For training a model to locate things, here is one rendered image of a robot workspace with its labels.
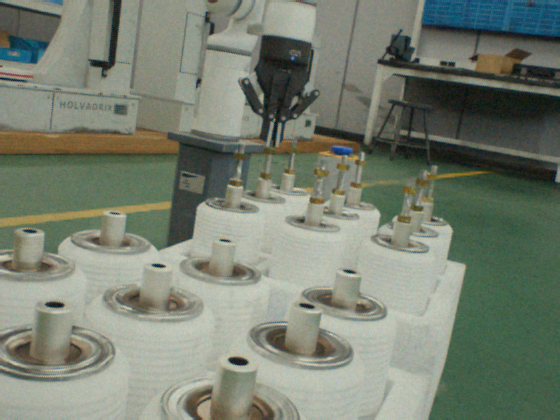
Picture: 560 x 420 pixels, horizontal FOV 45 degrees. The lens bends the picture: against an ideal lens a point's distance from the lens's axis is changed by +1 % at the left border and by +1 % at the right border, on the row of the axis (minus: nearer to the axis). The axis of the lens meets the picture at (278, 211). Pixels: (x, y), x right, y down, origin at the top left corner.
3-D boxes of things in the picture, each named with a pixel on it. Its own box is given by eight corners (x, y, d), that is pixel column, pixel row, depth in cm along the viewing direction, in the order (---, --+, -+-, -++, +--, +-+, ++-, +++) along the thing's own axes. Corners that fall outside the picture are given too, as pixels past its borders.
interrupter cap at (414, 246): (414, 242, 92) (415, 237, 92) (438, 258, 85) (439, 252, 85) (361, 236, 90) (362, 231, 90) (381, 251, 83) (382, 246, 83)
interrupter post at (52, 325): (18, 358, 40) (23, 304, 39) (46, 345, 42) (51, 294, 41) (52, 370, 39) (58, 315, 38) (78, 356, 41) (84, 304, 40)
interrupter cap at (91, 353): (-53, 360, 38) (-52, 348, 38) (40, 323, 45) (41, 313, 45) (60, 400, 36) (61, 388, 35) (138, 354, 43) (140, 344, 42)
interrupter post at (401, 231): (403, 245, 89) (408, 221, 88) (411, 250, 87) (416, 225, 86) (386, 243, 88) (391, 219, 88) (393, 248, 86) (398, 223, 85)
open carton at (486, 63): (481, 76, 578) (488, 49, 574) (526, 81, 551) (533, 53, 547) (463, 72, 557) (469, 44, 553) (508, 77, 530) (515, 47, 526)
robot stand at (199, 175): (147, 273, 142) (166, 131, 137) (191, 263, 154) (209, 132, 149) (203, 293, 135) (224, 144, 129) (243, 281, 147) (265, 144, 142)
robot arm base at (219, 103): (185, 133, 137) (196, 47, 134) (212, 134, 145) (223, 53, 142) (221, 141, 133) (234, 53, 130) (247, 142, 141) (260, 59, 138)
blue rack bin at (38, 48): (1, 58, 614) (3, 34, 610) (36, 63, 646) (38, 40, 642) (37, 65, 589) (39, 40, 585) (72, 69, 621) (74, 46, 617)
